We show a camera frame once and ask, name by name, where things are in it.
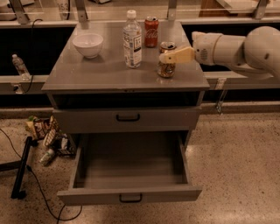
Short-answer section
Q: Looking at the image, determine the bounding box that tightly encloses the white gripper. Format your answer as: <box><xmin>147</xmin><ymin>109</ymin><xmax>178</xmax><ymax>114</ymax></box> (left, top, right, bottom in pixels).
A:
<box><xmin>159</xmin><ymin>31</ymin><xmax>222</xmax><ymax>66</ymax></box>

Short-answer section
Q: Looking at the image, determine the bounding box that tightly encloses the orange soda can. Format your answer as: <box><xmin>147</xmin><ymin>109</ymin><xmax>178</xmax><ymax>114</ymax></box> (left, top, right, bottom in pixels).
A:
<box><xmin>157</xmin><ymin>41</ymin><xmax>176</xmax><ymax>78</ymax></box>

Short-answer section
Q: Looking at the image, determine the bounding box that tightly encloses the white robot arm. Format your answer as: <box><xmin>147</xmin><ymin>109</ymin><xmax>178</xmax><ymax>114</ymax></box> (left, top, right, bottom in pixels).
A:
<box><xmin>159</xmin><ymin>26</ymin><xmax>280</xmax><ymax>81</ymax></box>

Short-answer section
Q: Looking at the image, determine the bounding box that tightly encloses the red cola can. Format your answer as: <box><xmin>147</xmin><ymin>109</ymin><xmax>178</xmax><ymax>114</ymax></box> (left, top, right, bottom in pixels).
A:
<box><xmin>144</xmin><ymin>17</ymin><xmax>159</xmax><ymax>47</ymax></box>

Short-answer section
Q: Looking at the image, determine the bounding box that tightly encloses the closed grey upper drawer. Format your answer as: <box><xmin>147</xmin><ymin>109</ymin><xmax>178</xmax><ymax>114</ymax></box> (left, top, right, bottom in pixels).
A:
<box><xmin>53</xmin><ymin>107</ymin><xmax>201</xmax><ymax>134</ymax></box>

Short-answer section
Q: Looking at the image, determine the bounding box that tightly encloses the open grey lower drawer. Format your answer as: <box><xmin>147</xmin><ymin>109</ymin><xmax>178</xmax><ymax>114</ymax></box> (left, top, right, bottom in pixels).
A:
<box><xmin>58</xmin><ymin>131</ymin><xmax>202</xmax><ymax>206</ymax></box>

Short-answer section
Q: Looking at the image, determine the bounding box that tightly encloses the crushed green can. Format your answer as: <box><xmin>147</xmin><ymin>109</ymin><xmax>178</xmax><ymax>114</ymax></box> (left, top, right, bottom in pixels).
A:
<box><xmin>39</xmin><ymin>149</ymin><xmax>55</xmax><ymax>166</ymax></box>

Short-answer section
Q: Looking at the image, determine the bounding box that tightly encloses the clear plastic water bottle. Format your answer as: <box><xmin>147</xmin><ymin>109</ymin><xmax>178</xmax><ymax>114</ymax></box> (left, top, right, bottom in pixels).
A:
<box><xmin>122</xmin><ymin>10</ymin><xmax>142</xmax><ymax>68</ymax></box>

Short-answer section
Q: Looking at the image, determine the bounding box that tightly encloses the white ceramic bowl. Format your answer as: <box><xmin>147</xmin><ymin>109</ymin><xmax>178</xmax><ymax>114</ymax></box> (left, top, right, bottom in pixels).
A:
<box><xmin>73</xmin><ymin>33</ymin><xmax>103</xmax><ymax>59</ymax></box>

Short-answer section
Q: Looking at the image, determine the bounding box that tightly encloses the snack bag pile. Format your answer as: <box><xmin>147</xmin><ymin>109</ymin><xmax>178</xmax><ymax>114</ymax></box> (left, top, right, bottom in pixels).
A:
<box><xmin>25</xmin><ymin>115</ymin><xmax>76</xmax><ymax>156</ymax></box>

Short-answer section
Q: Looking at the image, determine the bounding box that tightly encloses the small water bottle on ledge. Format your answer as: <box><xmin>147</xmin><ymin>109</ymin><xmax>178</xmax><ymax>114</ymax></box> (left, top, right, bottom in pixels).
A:
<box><xmin>12</xmin><ymin>54</ymin><xmax>31</xmax><ymax>81</ymax></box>

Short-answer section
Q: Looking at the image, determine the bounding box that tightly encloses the black stand leg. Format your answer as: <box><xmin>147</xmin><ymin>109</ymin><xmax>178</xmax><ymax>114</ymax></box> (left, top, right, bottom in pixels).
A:
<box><xmin>0</xmin><ymin>136</ymin><xmax>33</xmax><ymax>200</ymax></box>

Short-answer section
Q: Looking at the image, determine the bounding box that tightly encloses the black hanging cable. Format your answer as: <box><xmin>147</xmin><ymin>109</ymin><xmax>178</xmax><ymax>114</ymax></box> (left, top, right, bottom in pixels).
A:
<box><xmin>24</xmin><ymin>18</ymin><xmax>45</xmax><ymax>95</ymax></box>

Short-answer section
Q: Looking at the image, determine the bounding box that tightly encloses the black floor cable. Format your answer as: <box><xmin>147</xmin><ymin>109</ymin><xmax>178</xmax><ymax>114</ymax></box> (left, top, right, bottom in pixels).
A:
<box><xmin>0</xmin><ymin>127</ymin><xmax>83</xmax><ymax>224</ymax></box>

